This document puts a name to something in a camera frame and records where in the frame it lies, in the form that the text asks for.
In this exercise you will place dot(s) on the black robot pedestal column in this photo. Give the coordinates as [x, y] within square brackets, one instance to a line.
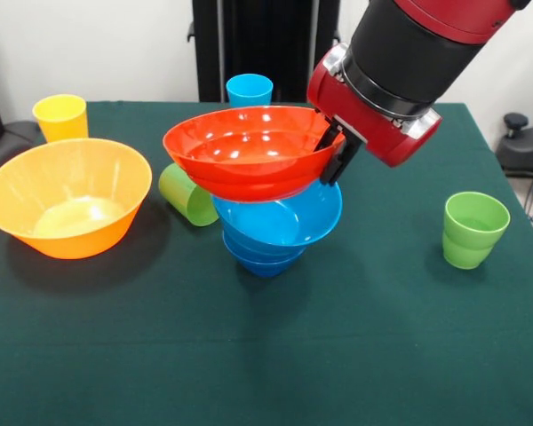
[257, 44]

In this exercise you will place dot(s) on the grey black stand base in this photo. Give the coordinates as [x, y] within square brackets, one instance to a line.
[519, 151]
[9, 133]

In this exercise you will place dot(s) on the smooth green cup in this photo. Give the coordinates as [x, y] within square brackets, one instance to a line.
[182, 195]

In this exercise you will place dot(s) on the ridged green cup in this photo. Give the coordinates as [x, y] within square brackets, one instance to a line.
[466, 253]

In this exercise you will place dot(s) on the light blue cup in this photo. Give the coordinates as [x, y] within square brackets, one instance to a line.
[248, 91]

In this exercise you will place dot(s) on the small dark blue bowl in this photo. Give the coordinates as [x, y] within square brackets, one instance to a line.
[266, 268]

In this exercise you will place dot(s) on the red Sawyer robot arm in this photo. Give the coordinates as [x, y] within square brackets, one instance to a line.
[417, 49]

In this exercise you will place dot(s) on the large yellow-orange bowl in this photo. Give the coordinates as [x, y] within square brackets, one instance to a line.
[71, 239]

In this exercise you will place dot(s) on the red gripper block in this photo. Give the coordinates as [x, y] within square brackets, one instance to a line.
[373, 128]

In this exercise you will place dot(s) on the dark green tablecloth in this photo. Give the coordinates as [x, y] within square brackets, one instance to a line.
[266, 333]

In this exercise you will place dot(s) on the small light blue bowl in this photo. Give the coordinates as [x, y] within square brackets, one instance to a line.
[257, 251]

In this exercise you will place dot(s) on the large blue bowl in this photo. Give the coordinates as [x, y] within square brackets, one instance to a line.
[311, 217]

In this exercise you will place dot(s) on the yellow cup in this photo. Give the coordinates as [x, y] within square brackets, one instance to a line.
[62, 122]

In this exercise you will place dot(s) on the red-orange bowl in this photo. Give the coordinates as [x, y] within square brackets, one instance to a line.
[248, 182]

